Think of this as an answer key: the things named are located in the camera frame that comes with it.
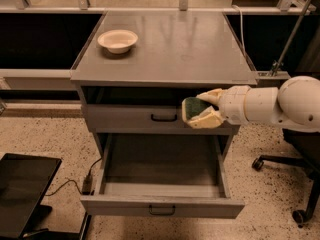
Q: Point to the green and yellow sponge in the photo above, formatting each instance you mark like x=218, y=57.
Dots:
x=193, y=107

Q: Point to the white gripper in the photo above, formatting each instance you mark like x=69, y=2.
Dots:
x=233, y=104

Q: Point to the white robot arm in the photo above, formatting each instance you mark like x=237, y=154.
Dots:
x=293, y=106

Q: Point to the white bowl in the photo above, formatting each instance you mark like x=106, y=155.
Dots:
x=118, y=41

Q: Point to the closed grey upper drawer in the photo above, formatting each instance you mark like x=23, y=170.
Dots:
x=145, y=120

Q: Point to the black office chair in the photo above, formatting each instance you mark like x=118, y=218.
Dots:
x=308, y=146

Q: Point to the grey drawer cabinet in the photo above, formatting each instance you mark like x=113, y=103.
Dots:
x=177, y=55

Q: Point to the open grey lower drawer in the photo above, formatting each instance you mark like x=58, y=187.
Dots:
x=158, y=175

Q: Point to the black power adapter with cable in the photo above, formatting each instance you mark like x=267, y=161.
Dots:
x=86, y=184

